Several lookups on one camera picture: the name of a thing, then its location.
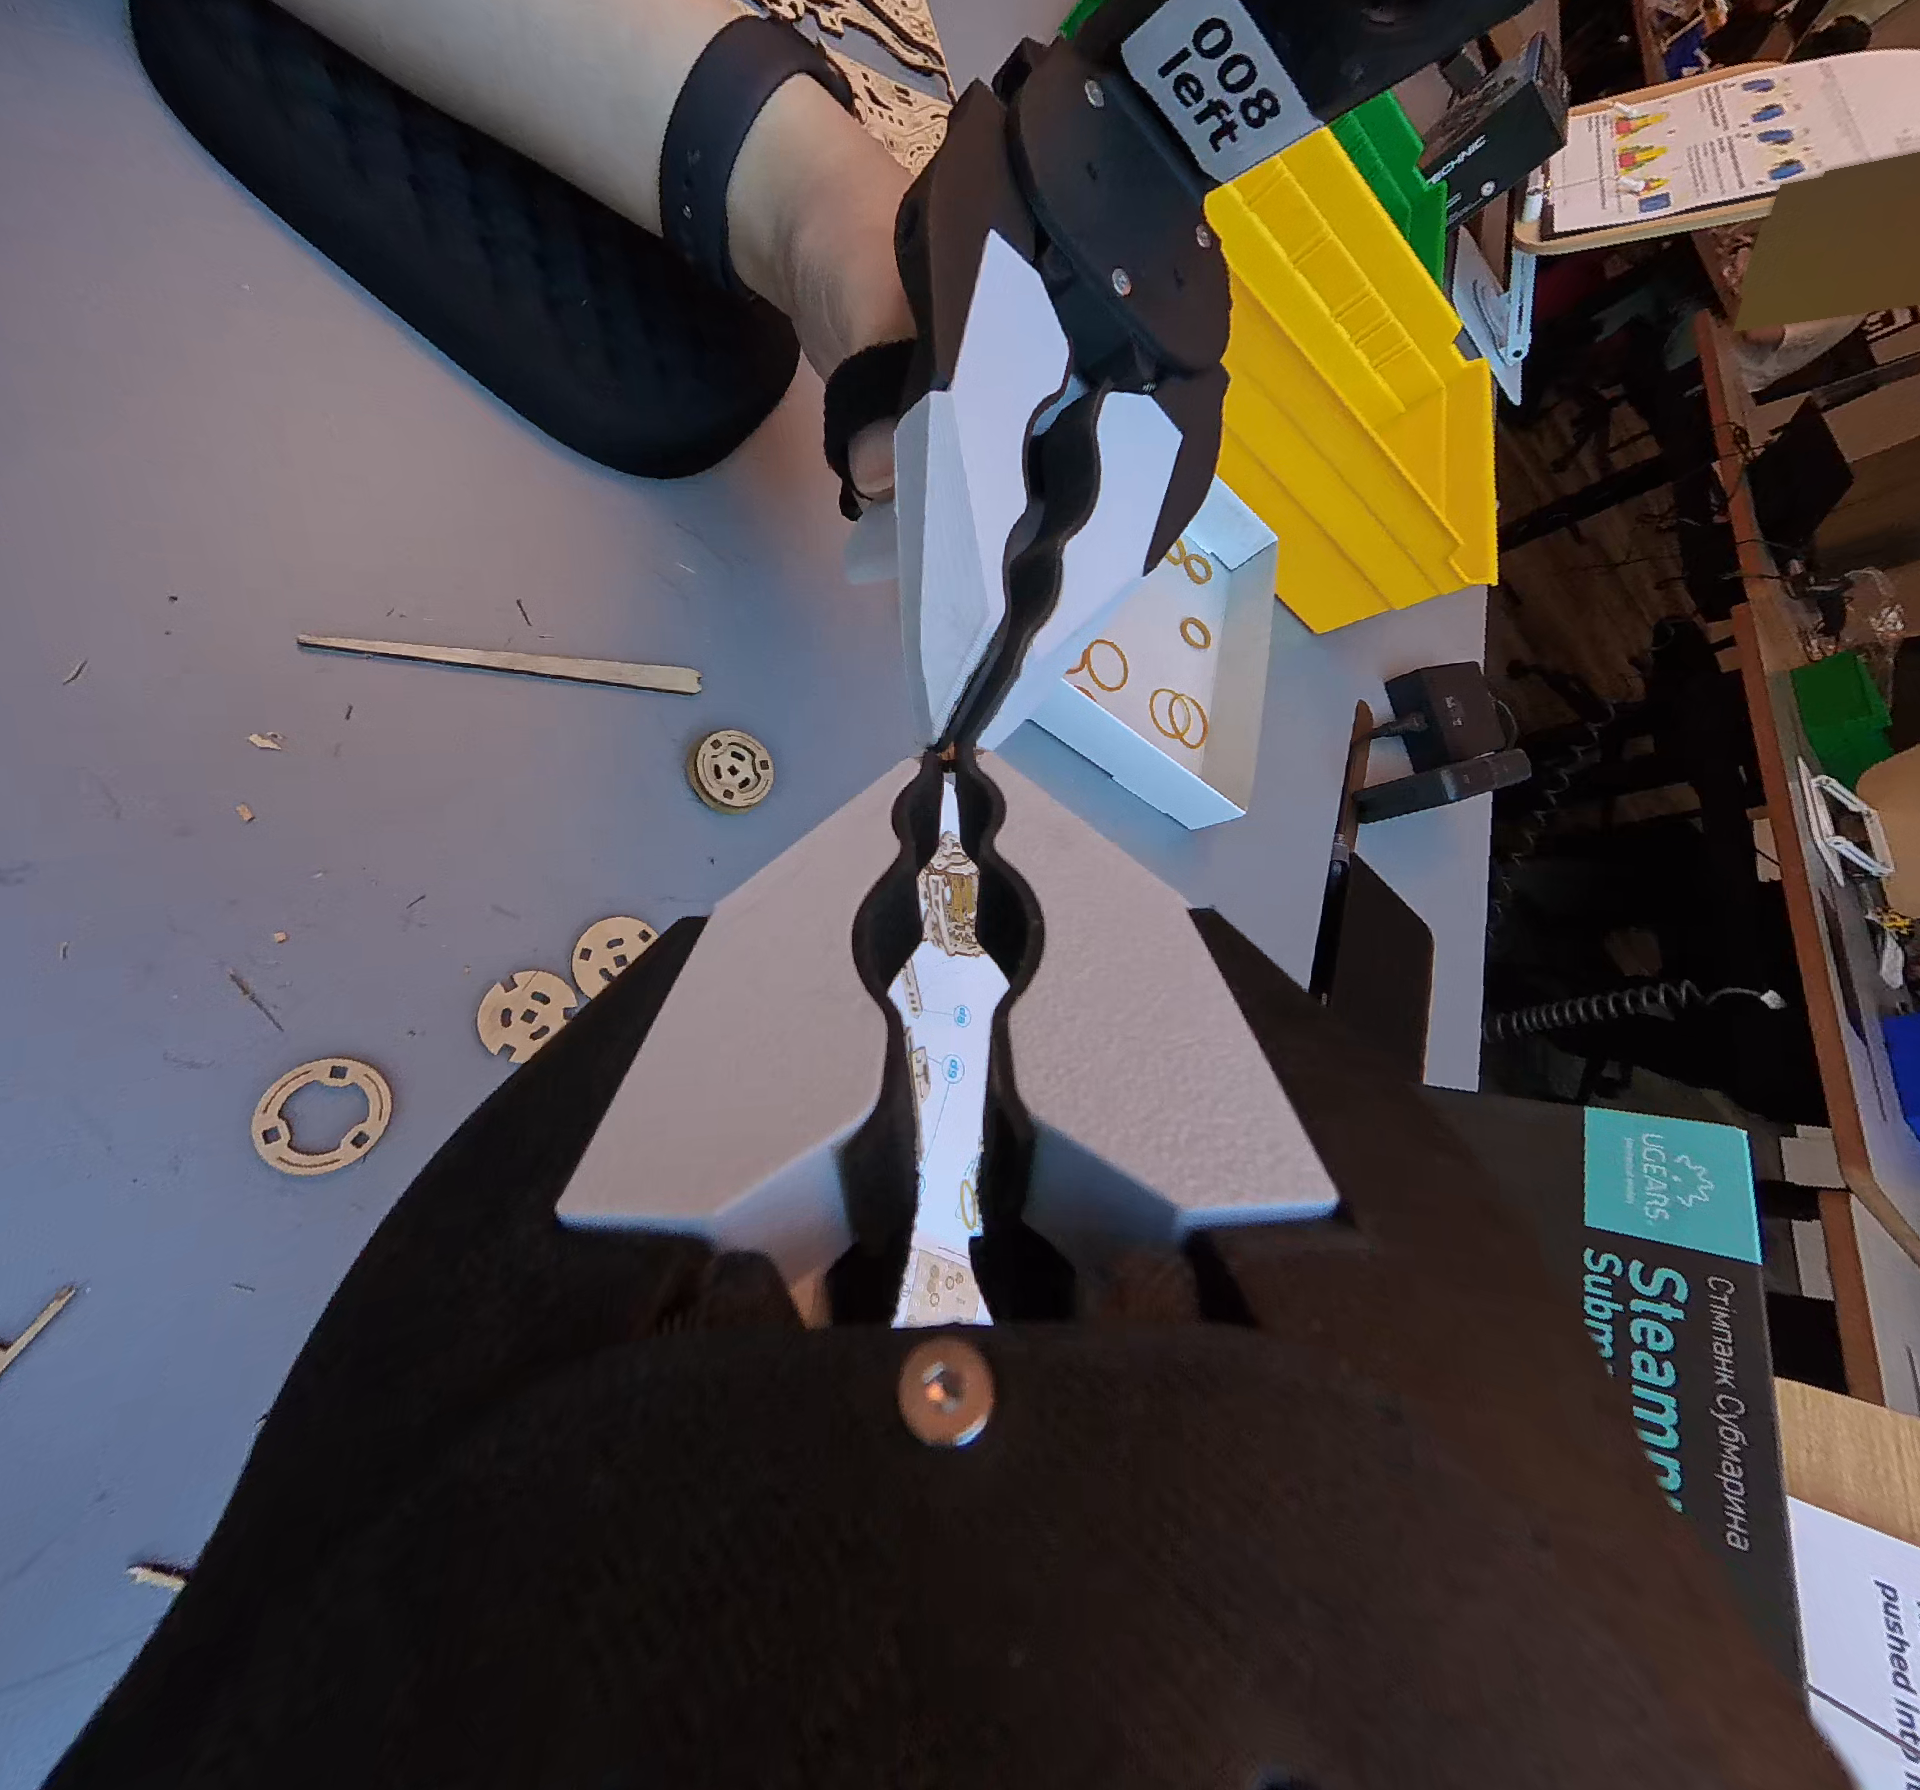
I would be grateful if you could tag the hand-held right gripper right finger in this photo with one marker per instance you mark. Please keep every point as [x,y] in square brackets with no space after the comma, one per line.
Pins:
[1155,1070]

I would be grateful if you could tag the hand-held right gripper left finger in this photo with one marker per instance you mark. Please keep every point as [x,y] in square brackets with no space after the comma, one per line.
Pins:
[750,1070]

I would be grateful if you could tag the small wooden chip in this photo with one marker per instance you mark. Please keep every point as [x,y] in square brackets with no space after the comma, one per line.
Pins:
[156,1577]

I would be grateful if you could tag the grey desk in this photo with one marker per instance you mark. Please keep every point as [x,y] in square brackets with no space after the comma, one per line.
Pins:
[226,545]

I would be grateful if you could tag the white printed paper sheet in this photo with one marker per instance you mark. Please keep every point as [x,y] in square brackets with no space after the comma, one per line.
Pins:
[1861,1640]

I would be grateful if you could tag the wooden sliver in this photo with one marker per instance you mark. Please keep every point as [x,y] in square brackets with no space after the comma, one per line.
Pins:
[40,1328]

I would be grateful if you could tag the slotted wooden gear disc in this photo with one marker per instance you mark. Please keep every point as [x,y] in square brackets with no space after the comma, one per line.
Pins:
[731,772]

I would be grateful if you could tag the black wrist rest pad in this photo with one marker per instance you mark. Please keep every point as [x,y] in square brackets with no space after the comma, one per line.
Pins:
[452,246]

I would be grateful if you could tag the black puzzle box teal label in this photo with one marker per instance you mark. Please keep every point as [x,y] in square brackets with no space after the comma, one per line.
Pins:
[1664,1190]

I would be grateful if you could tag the thin wooden stick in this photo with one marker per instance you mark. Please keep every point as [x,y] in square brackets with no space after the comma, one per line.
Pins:
[496,662]

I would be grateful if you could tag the person's left hand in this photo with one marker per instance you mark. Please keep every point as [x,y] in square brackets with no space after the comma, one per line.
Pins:
[826,246]

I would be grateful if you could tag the white plastic clip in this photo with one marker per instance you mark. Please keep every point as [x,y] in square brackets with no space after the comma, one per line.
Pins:
[1499,320]

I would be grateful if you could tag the yellow storage bin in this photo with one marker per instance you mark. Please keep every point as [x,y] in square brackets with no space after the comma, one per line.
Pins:
[1350,393]

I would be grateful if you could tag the pile of orange rubber bands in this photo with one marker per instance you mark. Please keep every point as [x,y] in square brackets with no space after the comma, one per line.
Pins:
[1105,667]

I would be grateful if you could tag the round wooden disc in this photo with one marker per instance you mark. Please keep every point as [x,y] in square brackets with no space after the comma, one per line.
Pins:
[616,956]
[525,1019]

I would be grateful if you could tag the tan cardboard box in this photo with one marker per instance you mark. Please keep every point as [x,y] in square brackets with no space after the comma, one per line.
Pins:
[1828,246]

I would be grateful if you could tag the black power adapter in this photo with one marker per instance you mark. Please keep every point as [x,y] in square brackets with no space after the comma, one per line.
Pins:
[1439,712]

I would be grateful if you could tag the small black box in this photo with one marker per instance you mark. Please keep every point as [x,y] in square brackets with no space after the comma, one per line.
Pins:
[1484,134]

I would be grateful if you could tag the black wristband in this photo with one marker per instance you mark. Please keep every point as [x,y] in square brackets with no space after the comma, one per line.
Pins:
[705,140]

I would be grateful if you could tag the small white cardboard box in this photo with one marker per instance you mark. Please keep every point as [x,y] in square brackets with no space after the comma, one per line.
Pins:
[1232,712]

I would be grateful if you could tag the instruction booklet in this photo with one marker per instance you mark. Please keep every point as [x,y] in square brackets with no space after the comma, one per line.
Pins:
[944,1070]

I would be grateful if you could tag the clipboard with chart paper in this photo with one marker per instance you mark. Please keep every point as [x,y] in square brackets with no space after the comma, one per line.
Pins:
[1723,140]

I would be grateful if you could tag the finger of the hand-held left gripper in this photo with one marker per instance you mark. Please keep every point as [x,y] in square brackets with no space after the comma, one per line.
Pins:
[1125,503]
[960,503]

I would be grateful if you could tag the person's left forearm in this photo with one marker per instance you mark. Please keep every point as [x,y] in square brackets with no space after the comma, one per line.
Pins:
[452,4]

